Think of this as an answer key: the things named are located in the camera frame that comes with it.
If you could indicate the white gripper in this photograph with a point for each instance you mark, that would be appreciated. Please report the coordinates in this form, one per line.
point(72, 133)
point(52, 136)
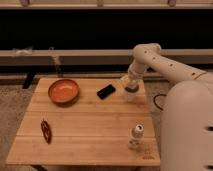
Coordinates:
point(130, 81)

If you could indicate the small white bottle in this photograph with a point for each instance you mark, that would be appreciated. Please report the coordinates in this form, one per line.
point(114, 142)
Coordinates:
point(136, 134)

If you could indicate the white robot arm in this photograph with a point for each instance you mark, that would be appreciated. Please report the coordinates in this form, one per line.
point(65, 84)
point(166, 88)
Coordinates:
point(187, 118)

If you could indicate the wooden table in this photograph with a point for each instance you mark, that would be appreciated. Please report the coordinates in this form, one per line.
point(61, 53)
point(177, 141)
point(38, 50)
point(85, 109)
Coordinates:
point(92, 131)

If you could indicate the wooden rail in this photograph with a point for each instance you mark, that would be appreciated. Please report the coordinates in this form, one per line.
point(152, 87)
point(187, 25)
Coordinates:
point(96, 57)

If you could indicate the black rectangular block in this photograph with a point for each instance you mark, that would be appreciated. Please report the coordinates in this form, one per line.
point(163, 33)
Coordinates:
point(106, 91)

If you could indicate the orange bowl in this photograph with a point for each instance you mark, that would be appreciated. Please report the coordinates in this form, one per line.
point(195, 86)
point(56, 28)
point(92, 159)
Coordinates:
point(63, 91)

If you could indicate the red chili pepper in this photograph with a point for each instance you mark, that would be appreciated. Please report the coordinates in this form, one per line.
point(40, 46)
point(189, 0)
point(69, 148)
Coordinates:
point(46, 130)

